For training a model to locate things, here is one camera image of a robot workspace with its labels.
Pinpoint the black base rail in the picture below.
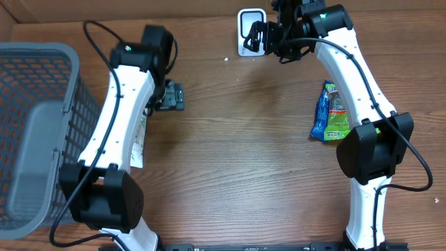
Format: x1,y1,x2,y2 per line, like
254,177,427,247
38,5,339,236
163,242,354,251

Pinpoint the grey plastic mesh basket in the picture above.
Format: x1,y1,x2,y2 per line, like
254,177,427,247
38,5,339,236
1,42,100,240

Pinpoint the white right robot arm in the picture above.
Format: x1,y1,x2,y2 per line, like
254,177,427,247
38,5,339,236
240,1,414,250

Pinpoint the blue Oreo cookie pack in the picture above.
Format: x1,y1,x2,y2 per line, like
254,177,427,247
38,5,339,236
310,80,332,143

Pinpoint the green Haribo candy bag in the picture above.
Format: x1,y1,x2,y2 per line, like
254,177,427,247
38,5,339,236
324,83,350,141

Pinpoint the white tube with gold cap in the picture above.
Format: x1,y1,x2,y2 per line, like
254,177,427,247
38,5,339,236
130,109,148,169

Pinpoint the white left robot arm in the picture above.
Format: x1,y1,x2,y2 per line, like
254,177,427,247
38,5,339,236
49,25,185,250

